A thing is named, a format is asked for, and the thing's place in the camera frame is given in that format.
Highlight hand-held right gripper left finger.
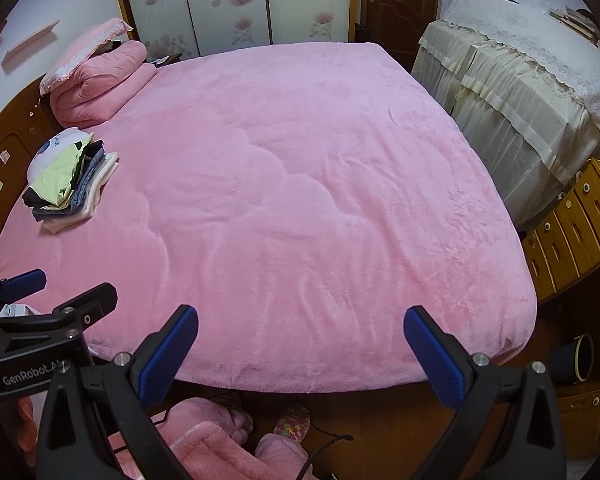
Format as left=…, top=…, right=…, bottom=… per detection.
left=35, top=304, right=201, bottom=480

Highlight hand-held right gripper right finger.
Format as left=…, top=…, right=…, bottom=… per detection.
left=402, top=305, right=568, bottom=480

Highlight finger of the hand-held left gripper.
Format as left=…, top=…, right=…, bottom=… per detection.
left=0, top=268, right=47, bottom=312
left=30, top=282, right=118, bottom=333

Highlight green and black jacket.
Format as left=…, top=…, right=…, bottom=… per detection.
left=22, top=142, right=106, bottom=211

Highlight person's pink robe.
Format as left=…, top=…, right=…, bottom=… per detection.
left=107, top=397, right=311, bottom=480

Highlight folded blue jeans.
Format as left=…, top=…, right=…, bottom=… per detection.
left=32, top=147, right=112, bottom=222

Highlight folded cream cloth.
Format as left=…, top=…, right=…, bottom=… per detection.
left=42, top=152, right=121, bottom=235

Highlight folded white printed garment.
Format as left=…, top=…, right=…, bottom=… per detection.
left=27, top=127, right=95, bottom=186

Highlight dark blue cup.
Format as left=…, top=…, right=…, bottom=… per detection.
left=547, top=332, right=595, bottom=387

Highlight colourful knitted slipper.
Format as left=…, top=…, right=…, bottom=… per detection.
left=272, top=402, right=313, bottom=443

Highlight wooden headboard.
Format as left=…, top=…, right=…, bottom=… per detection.
left=0, top=77, right=63, bottom=261

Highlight pink bed blanket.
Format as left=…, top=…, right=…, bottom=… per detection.
left=0, top=42, right=538, bottom=393

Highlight wooden drawer cabinet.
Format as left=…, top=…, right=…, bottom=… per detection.
left=520, top=157, right=600, bottom=306

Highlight folded pink quilt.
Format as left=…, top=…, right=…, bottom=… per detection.
left=50, top=40, right=158, bottom=128

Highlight pink pillow with lace trim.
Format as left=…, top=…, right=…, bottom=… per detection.
left=39, top=17, right=133, bottom=96

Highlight cream pleated furniture cover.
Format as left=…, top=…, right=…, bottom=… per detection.
left=412, top=20, right=600, bottom=226

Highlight floral panel wardrobe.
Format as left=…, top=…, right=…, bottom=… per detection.
left=112, top=0, right=356, bottom=61

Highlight white lace cloth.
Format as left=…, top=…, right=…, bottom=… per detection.
left=440, top=0, right=600, bottom=137

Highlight wooden door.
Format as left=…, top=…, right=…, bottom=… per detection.
left=362, top=0, right=442, bottom=58

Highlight stack of books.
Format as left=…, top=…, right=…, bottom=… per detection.
left=550, top=5, right=598, bottom=41

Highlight black cable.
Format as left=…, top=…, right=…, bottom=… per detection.
left=302, top=432, right=355, bottom=480

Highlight wooden wall shelf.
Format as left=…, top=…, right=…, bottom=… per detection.
left=1, top=20, right=61, bottom=68

